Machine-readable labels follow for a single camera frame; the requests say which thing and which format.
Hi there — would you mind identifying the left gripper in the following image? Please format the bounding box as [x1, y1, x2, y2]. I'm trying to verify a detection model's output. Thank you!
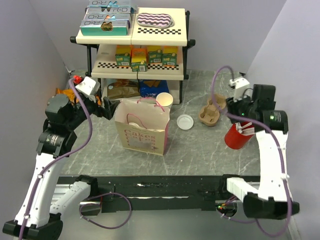
[65, 88, 119, 130]

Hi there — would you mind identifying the white plastic lid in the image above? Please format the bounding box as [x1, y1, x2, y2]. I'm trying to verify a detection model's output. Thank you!
[128, 122, 146, 129]

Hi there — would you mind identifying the cardboard cup carrier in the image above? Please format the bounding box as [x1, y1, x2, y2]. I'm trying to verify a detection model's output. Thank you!
[198, 93, 227, 127]

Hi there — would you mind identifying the pink white paper bag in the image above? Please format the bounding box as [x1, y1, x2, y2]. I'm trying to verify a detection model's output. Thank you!
[114, 97, 171, 156]

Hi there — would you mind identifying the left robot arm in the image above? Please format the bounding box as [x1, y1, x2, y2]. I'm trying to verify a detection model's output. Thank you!
[2, 94, 120, 240]

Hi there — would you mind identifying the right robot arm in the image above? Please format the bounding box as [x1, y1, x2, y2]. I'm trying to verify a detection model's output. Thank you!
[218, 81, 300, 220]

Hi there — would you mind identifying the brown chip bag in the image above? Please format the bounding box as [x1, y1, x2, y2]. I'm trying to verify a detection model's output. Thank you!
[106, 79, 140, 99]

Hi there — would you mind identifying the red cup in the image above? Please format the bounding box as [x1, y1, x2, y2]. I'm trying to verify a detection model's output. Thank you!
[224, 123, 254, 150]

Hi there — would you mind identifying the blue tortilla chip bag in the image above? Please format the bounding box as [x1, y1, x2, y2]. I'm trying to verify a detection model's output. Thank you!
[139, 79, 169, 98]

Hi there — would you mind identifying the orange chip bag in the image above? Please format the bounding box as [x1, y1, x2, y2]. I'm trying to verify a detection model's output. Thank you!
[55, 88, 102, 106]

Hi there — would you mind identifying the green juice carton left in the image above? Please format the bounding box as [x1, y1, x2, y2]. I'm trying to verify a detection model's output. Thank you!
[115, 45, 132, 67]

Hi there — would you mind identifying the green juice carton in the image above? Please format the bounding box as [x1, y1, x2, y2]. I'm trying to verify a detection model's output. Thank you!
[115, 45, 132, 67]
[162, 46, 178, 67]
[147, 45, 163, 64]

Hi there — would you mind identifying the cream three-tier shelf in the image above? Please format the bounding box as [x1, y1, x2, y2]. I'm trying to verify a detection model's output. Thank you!
[70, 7, 196, 104]

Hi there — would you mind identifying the orange yellow juice carton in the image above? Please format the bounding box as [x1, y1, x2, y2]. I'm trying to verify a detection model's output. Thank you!
[131, 48, 147, 72]

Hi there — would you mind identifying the stack of white lids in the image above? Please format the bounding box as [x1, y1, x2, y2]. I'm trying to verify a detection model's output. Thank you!
[176, 114, 194, 131]

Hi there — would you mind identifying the green juice carton middle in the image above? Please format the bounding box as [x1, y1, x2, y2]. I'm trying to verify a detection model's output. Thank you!
[147, 45, 163, 64]

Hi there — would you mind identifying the green juice carton right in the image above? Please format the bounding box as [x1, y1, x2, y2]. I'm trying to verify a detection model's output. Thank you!
[162, 46, 178, 67]

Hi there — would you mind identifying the teal box front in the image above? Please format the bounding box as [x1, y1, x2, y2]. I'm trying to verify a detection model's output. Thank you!
[80, 20, 130, 37]

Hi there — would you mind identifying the teal box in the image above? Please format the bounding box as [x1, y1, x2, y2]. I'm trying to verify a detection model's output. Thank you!
[80, 20, 130, 37]
[86, 6, 133, 14]
[88, 0, 137, 9]
[84, 13, 132, 22]

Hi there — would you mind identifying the wavy striped sleep mask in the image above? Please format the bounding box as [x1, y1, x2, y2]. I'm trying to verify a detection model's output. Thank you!
[136, 12, 175, 29]

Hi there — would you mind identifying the teal box back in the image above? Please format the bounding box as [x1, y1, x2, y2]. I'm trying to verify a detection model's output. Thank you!
[88, 0, 137, 9]

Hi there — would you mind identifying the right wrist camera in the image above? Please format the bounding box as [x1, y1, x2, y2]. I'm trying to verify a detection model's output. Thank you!
[228, 77, 251, 102]

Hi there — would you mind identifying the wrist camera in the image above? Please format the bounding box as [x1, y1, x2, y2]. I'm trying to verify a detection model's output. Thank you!
[228, 77, 251, 102]
[73, 75, 100, 103]

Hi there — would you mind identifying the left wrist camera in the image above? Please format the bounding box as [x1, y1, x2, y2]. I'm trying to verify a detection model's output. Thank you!
[73, 75, 100, 103]

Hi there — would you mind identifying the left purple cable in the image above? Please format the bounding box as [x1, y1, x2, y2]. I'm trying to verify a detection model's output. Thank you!
[18, 77, 132, 240]

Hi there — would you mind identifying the purple cable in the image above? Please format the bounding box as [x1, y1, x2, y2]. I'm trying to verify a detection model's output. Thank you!
[210, 65, 293, 238]
[18, 77, 132, 240]

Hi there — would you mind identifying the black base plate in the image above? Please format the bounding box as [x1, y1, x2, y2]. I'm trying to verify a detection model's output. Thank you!
[53, 176, 248, 213]

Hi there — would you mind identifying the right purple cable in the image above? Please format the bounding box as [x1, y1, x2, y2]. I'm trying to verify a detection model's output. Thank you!
[210, 65, 293, 238]

